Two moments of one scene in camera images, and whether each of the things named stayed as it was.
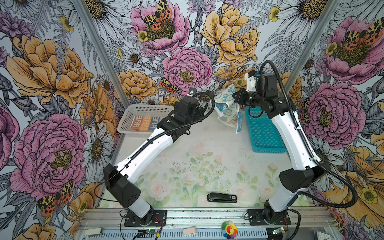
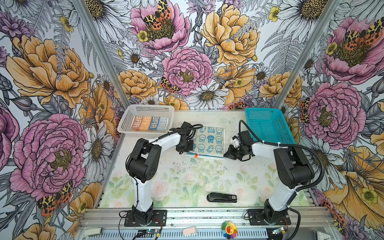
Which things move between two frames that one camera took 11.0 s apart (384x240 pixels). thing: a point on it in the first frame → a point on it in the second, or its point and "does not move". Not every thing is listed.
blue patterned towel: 228,109 → 209,142
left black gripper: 198,116 → 189,148
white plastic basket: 142,119 does not move
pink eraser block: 190,230 does not move
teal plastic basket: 265,136 does not move
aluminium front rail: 204,217 does not move
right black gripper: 241,99 → 230,153
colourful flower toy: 229,230 does not move
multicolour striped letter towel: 145,123 does not move
